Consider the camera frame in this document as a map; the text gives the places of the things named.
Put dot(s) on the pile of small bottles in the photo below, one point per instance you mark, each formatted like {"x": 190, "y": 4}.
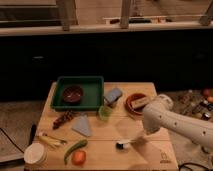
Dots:
{"x": 194, "y": 105}

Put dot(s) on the white handled dish brush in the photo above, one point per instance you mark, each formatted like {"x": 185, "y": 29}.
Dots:
{"x": 124, "y": 144}

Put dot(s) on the small green cup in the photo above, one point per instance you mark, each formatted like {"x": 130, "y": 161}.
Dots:
{"x": 104, "y": 112}

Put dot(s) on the brown dried corn cob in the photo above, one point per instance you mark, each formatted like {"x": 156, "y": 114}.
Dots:
{"x": 61, "y": 120}

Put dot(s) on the green plastic tray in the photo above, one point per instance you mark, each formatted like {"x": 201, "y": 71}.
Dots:
{"x": 93, "y": 90}

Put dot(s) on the orange clay bowl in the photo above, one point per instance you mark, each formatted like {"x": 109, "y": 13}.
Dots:
{"x": 128, "y": 101}

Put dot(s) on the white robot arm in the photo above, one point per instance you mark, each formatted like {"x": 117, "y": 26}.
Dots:
{"x": 157, "y": 113}

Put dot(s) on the blue grey sponge block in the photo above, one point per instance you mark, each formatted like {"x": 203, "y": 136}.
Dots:
{"x": 112, "y": 96}

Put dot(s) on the wooden block in bowl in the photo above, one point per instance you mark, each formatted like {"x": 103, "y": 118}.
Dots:
{"x": 140, "y": 102}

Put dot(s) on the dark brown bowl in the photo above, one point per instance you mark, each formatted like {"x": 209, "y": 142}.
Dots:
{"x": 72, "y": 94}

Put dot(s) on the green cucumber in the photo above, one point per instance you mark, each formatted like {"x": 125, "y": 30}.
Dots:
{"x": 78, "y": 145}

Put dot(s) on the grey triangular cloth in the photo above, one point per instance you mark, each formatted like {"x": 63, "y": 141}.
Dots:
{"x": 81, "y": 125}

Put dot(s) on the orange red tomato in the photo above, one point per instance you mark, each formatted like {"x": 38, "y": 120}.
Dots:
{"x": 79, "y": 157}

